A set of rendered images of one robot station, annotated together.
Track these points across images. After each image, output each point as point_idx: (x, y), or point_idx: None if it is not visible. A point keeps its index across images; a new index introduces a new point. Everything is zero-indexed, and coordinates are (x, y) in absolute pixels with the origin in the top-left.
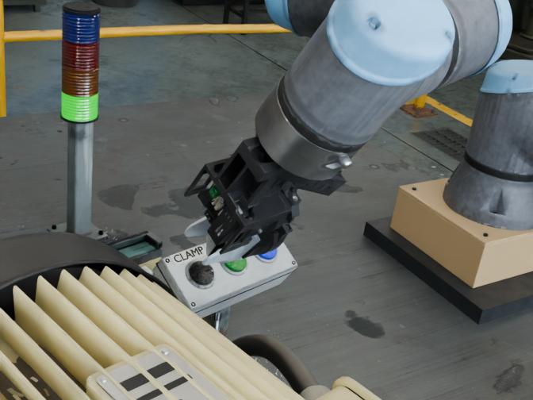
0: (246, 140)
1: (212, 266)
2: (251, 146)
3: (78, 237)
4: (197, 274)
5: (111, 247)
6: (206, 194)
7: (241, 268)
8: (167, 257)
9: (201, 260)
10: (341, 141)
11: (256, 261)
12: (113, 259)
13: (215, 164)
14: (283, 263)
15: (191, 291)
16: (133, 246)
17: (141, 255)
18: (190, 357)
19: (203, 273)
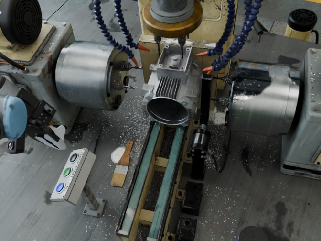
0: (21, 87)
1: (72, 164)
2: (20, 88)
3: (7, 2)
4: (73, 154)
5: (6, 10)
6: (47, 109)
7: (63, 171)
8: (84, 149)
9: (75, 160)
10: None
11: (61, 181)
12: (1, 4)
13: (40, 102)
14: (53, 192)
15: (74, 152)
16: (157, 231)
17: (150, 228)
18: None
19: (72, 156)
